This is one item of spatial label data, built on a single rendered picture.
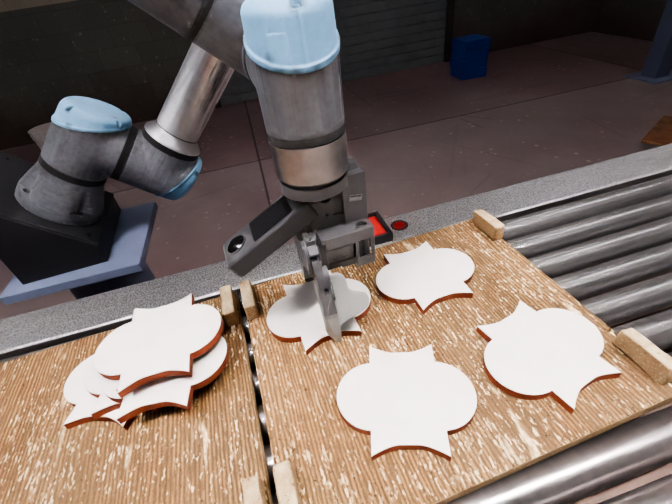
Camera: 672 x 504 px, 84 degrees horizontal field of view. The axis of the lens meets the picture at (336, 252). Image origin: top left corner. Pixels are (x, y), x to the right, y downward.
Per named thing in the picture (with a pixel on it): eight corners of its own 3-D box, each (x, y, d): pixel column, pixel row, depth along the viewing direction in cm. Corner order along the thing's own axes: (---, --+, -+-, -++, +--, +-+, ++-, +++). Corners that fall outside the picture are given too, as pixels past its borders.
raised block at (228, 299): (224, 299, 55) (218, 286, 54) (236, 295, 56) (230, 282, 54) (227, 328, 51) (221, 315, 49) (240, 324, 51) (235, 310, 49)
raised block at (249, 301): (242, 293, 56) (237, 280, 54) (254, 290, 56) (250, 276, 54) (248, 322, 51) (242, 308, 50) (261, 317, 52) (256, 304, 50)
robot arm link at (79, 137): (47, 139, 76) (69, 79, 72) (119, 168, 84) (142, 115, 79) (31, 162, 67) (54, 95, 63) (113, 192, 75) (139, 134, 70)
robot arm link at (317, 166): (277, 157, 32) (260, 126, 38) (287, 202, 35) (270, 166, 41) (357, 137, 34) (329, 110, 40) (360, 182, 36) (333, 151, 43)
